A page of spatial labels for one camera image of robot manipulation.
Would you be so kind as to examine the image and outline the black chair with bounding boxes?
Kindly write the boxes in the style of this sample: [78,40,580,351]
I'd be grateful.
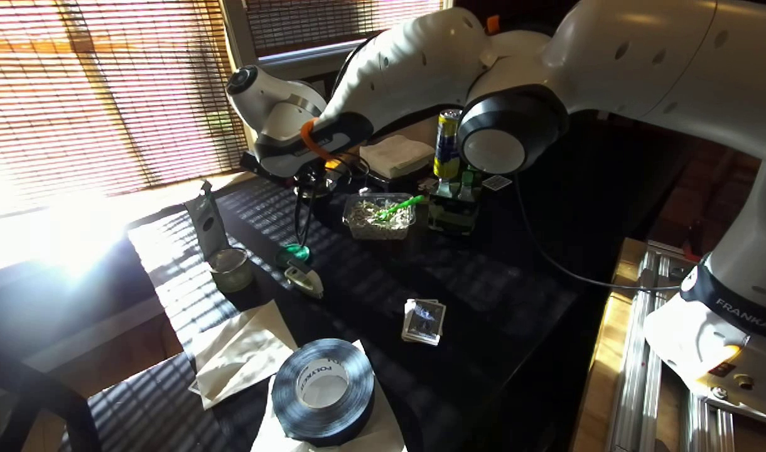
[0,346,102,452]

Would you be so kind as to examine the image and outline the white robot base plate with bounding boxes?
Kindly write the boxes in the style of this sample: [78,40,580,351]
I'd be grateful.
[643,292,766,431]

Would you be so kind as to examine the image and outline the green round lid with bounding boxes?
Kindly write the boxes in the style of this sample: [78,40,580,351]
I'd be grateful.
[278,242,313,264]

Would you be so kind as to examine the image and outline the black and white bowl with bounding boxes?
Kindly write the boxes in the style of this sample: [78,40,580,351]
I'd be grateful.
[293,181,342,205]

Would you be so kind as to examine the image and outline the white paper napkin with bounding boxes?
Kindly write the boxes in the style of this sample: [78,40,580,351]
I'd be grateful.
[247,337,409,452]

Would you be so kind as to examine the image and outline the small window blind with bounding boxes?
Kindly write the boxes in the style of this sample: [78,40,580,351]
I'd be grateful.
[244,0,447,58]

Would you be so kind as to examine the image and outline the large window blind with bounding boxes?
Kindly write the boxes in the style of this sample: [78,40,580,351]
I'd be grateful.
[0,0,254,222]

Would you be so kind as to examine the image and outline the white folded napkin stack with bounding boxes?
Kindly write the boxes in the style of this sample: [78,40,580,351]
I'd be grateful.
[357,132,436,181]

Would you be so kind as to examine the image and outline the tall yellow and blue can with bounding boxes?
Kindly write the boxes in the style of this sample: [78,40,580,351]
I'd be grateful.
[431,109,466,184]

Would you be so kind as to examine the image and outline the orange cable strap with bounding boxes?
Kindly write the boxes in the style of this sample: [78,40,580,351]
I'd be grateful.
[298,117,334,161]

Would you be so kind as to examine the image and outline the pack of green capped bottles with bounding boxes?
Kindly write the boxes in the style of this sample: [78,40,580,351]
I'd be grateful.
[422,165,483,237]

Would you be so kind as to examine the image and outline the brown wooden bench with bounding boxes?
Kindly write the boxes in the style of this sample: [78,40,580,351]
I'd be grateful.
[0,242,182,399]

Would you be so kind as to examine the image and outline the cream folded paper napkin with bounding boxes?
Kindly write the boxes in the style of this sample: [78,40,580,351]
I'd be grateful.
[188,297,298,407]

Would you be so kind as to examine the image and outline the aluminium frame rails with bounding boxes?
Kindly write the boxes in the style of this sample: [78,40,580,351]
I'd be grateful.
[605,239,766,452]

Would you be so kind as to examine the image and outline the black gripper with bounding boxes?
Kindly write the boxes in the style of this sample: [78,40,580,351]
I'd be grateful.
[291,155,352,196]

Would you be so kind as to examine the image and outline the blue playing card deck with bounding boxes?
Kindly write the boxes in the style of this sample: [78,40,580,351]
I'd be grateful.
[398,297,450,348]

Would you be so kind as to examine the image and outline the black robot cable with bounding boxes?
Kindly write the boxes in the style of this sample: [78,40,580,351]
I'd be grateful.
[510,174,693,297]

